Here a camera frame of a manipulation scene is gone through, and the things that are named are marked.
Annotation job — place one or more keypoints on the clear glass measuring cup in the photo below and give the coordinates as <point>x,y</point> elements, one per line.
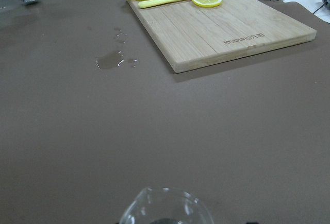
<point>166,205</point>

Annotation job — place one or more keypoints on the yellow plastic knife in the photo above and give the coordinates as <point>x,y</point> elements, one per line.
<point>153,3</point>

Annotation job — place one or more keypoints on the wooden cutting board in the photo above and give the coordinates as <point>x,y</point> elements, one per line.
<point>191,37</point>

